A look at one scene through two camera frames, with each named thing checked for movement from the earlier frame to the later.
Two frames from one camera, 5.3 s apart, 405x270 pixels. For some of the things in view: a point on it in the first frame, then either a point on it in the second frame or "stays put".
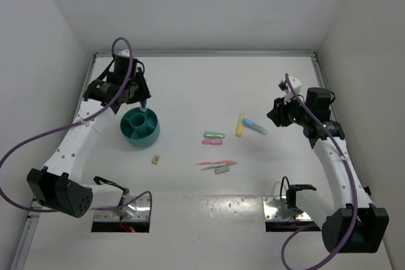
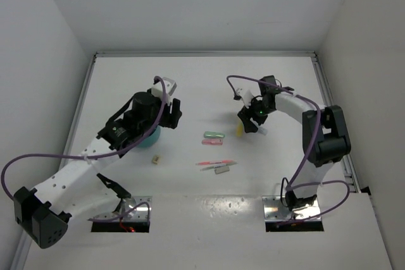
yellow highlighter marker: (240, 126) stays put
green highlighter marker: (213, 135) stays put
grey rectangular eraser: (223, 169) stays put
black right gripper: (278, 113) -> (246, 114)
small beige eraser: (156, 159) stays put
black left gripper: (142, 93) -> (169, 120)
